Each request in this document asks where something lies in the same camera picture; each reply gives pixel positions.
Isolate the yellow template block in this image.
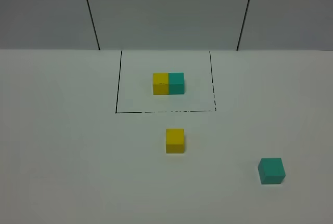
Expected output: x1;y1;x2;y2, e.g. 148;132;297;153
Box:
152;73;169;95

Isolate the teal template block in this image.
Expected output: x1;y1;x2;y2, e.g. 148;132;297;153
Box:
169;73;185;95

